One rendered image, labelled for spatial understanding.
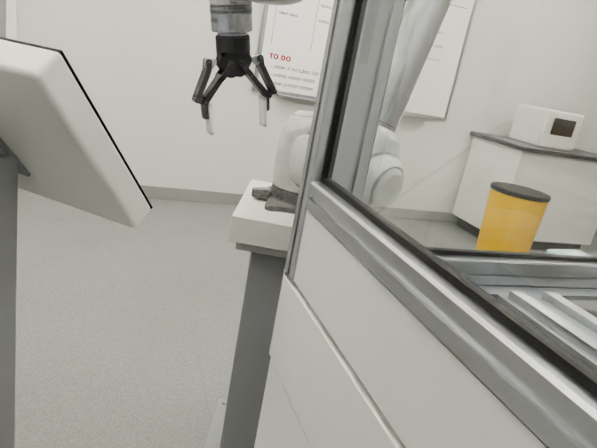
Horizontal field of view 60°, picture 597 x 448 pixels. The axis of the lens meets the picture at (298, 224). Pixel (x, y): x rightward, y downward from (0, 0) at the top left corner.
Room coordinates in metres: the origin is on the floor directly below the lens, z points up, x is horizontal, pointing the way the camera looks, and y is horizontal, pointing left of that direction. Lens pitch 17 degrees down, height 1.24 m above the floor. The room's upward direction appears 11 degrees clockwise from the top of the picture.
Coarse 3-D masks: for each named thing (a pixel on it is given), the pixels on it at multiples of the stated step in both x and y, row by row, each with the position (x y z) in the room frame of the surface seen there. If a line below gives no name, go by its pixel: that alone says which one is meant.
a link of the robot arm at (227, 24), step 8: (216, 8) 1.14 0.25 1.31; (224, 8) 1.13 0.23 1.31; (232, 8) 1.13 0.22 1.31; (240, 8) 1.14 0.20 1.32; (248, 8) 1.15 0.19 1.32; (216, 16) 1.14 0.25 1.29; (224, 16) 1.13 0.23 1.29; (232, 16) 1.13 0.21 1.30; (240, 16) 1.14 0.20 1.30; (248, 16) 1.16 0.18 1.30; (216, 24) 1.14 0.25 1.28; (224, 24) 1.14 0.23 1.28; (232, 24) 1.14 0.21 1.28; (240, 24) 1.14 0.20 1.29; (248, 24) 1.16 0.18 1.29; (216, 32) 1.15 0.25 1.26; (224, 32) 1.14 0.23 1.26; (232, 32) 1.14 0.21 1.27; (240, 32) 1.15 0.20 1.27
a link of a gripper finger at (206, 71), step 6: (210, 60) 1.15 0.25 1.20; (210, 66) 1.15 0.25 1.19; (204, 72) 1.15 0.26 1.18; (210, 72) 1.15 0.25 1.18; (204, 78) 1.15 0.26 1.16; (198, 84) 1.15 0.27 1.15; (204, 84) 1.15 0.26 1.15; (198, 90) 1.14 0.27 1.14; (198, 96) 1.14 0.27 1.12; (198, 102) 1.14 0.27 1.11
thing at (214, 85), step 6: (228, 66) 1.17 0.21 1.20; (234, 66) 1.17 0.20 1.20; (228, 72) 1.17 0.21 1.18; (216, 78) 1.17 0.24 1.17; (222, 78) 1.16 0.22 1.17; (210, 84) 1.18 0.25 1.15; (216, 84) 1.16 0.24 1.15; (210, 90) 1.16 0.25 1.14; (216, 90) 1.16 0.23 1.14; (204, 96) 1.16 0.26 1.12; (210, 96) 1.16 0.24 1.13; (204, 102) 1.15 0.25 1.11
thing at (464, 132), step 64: (384, 0) 0.60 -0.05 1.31; (448, 0) 0.49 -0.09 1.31; (512, 0) 0.41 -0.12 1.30; (576, 0) 0.35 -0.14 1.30; (384, 64) 0.57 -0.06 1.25; (448, 64) 0.46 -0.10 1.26; (512, 64) 0.39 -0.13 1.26; (576, 64) 0.34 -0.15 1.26; (384, 128) 0.54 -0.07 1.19; (448, 128) 0.44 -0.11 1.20; (512, 128) 0.37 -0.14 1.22; (576, 128) 0.32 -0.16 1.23; (384, 192) 0.52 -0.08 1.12; (448, 192) 0.42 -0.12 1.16; (512, 192) 0.36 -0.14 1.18; (576, 192) 0.31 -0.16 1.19; (448, 256) 0.40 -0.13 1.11; (512, 256) 0.34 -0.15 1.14; (576, 256) 0.29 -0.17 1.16; (576, 320) 0.28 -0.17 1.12
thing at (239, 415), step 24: (264, 264) 1.35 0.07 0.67; (264, 288) 1.35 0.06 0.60; (264, 312) 1.35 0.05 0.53; (240, 336) 1.35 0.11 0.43; (264, 336) 1.35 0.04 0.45; (240, 360) 1.35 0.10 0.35; (264, 360) 1.35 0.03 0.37; (240, 384) 1.35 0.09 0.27; (264, 384) 1.35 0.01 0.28; (216, 408) 1.54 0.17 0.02; (240, 408) 1.35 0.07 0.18; (216, 432) 1.42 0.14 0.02; (240, 432) 1.35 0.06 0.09
